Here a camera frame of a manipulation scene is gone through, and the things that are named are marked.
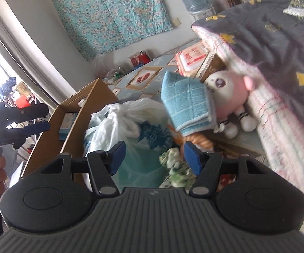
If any red box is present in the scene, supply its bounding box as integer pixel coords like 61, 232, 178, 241
128, 53, 142, 67

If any brown cardboard box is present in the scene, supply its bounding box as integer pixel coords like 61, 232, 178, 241
20, 78, 121, 185

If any red bag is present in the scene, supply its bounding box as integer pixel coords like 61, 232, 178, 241
14, 96, 32, 108

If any white water dispenser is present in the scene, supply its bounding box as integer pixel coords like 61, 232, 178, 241
189, 7, 217, 22

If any red wet wipes pack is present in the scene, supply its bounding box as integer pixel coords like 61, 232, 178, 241
175, 44, 216, 77

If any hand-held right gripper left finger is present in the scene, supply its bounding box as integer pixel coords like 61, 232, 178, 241
40, 141, 127, 198

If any blue checkered towel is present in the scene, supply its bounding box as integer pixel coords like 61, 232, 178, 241
160, 71, 217, 133

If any fruit printed mat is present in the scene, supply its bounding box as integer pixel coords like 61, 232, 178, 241
102, 38, 265, 164

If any clear plastic bag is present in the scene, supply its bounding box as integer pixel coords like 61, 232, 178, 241
92, 54, 127, 82

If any grey quilt with yellow print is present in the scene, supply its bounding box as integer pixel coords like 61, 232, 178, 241
191, 0, 304, 227

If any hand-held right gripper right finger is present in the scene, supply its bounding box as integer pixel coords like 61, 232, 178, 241
183, 142, 269, 198

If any green patterned cloth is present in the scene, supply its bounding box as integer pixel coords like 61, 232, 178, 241
159, 148, 197, 189

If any white plastic bag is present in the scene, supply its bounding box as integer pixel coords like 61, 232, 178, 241
83, 97, 173, 190

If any orange patterned cloth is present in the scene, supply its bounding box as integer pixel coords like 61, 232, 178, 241
168, 126, 214, 151

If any teal floral wall cloth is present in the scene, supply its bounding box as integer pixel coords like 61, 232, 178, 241
50, 0, 174, 62

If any pink plush doll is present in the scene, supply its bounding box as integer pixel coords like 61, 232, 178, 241
203, 69, 259, 140

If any beige curtain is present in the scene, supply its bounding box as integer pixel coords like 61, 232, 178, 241
0, 0, 76, 103

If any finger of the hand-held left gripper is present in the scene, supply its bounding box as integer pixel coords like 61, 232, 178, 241
6, 121, 50, 141
7, 103, 49, 124

